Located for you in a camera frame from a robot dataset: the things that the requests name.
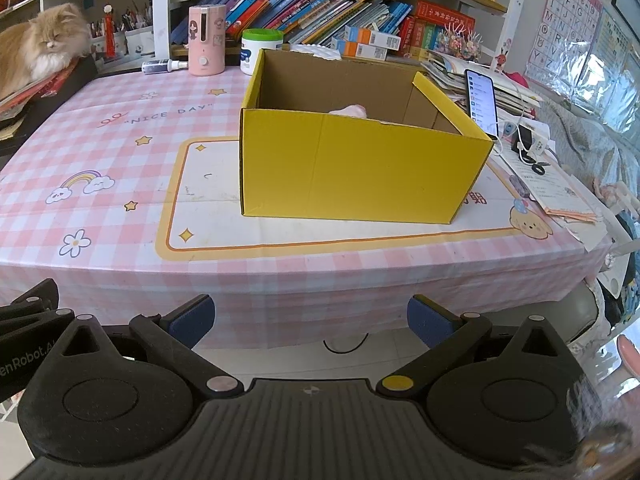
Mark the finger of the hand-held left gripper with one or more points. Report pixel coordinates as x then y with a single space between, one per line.
30 312

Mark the pink checkered tablecloth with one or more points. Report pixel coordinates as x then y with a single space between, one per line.
100 270

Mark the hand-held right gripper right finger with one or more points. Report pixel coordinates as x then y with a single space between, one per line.
427 322

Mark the red boxed book set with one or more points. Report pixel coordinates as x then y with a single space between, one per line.
442 20

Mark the alphabet wall poster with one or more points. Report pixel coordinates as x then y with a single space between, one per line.
565 20

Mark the red doll figurine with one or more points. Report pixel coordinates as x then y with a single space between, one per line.
109 32

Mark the pink stool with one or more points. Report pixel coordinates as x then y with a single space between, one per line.
630 357

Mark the white pen holder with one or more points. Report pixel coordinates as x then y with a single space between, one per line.
139 40

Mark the grey white chair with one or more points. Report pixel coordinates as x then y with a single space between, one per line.
587 310

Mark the row of colourful books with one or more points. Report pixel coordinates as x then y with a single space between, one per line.
295 5

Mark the stack of magazines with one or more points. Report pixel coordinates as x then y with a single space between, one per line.
510 90

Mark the fluffy orange white cat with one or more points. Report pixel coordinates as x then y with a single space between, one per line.
30 45

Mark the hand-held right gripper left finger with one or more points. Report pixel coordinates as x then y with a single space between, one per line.
192 322

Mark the pink flower ornament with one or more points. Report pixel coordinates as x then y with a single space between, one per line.
462 42

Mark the grey blanket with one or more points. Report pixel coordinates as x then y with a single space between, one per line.
590 140

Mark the stack of printed papers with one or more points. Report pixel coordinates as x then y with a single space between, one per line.
555 187

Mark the red flat book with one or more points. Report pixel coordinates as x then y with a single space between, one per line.
40 87

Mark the white ribbed tissue pack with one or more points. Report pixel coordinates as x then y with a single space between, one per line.
317 51

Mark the white wooden bookshelf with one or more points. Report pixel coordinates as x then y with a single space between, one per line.
161 10

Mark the black case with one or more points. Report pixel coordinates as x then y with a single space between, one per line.
60 105

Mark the large pink plush toy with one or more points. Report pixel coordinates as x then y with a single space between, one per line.
350 110

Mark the yellow cardboard box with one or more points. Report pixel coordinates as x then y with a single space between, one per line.
360 165

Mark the small clear spray bottle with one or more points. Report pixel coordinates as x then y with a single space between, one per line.
160 66

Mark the black smartphone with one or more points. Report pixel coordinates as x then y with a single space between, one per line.
481 102

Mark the white jar green lid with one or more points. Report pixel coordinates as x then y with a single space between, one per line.
252 52

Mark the orange white carton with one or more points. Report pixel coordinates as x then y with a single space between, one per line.
372 37
360 50

